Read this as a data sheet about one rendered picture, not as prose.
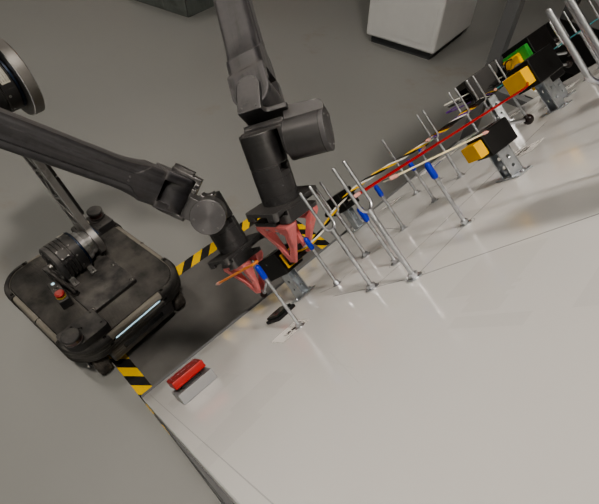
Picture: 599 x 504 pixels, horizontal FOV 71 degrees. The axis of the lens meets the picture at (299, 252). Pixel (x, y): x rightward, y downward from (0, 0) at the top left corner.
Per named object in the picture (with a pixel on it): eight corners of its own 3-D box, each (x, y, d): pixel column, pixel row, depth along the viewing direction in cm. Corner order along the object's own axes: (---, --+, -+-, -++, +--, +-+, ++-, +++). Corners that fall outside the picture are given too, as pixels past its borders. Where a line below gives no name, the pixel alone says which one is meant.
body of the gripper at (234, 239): (267, 239, 79) (248, 204, 77) (230, 268, 73) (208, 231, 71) (247, 244, 84) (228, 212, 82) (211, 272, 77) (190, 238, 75)
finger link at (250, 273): (285, 276, 81) (262, 235, 78) (262, 298, 76) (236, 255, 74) (264, 280, 86) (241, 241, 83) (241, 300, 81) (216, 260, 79)
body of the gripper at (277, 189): (320, 195, 65) (306, 149, 62) (279, 226, 58) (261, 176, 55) (289, 197, 69) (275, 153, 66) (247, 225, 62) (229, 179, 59)
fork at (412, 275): (414, 282, 42) (335, 165, 41) (403, 284, 44) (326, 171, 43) (426, 270, 43) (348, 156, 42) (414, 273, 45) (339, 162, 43)
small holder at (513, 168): (564, 142, 54) (535, 94, 53) (513, 181, 53) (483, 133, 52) (538, 151, 58) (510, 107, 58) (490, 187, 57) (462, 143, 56)
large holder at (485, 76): (560, 87, 99) (528, 35, 98) (495, 132, 102) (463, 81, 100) (545, 93, 106) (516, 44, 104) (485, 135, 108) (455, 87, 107)
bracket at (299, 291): (307, 289, 74) (291, 266, 74) (315, 285, 72) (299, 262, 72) (291, 304, 71) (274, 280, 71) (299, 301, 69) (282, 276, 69)
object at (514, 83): (536, 80, 74) (527, 65, 74) (528, 86, 73) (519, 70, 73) (518, 91, 78) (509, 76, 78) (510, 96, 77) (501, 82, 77)
